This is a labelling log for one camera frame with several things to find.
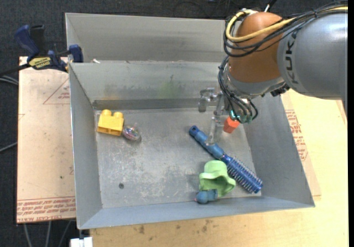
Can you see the small blue toy figure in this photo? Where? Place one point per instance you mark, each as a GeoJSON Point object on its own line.
{"type": "Point", "coordinates": [205, 197]}

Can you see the small orange block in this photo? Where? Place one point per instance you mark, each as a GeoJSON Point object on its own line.
{"type": "Point", "coordinates": [231, 125]}

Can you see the brown cardboard board, red print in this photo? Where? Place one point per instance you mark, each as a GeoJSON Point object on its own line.
{"type": "Point", "coordinates": [41, 143]}

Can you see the blue hairbrush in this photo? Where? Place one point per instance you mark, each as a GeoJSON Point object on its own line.
{"type": "Point", "coordinates": [240, 171]}

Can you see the clear multicoloured spinning top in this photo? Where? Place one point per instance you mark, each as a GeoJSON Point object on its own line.
{"type": "Point", "coordinates": [131, 133]}

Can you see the yellow toy brick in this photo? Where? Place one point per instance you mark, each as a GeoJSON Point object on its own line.
{"type": "Point", "coordinates": [110, 123]}

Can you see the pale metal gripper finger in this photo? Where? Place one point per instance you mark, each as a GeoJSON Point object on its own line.
{"type": "Point", "coordinates": [215, 129]}
{"type": "Point", "coordinates": [203, 99]}

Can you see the grey metal bin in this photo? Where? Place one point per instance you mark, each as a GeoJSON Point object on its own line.
{"type": "Point", "coordinates": [155, 162]}

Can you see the green soft toy hat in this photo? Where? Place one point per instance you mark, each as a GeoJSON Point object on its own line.
{"type": "Point", "coordinates": [216, 179]}

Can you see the black cylinder on white bracket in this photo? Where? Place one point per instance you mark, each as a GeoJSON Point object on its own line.
{"type": "Point", "coordinates": [280, 91]}

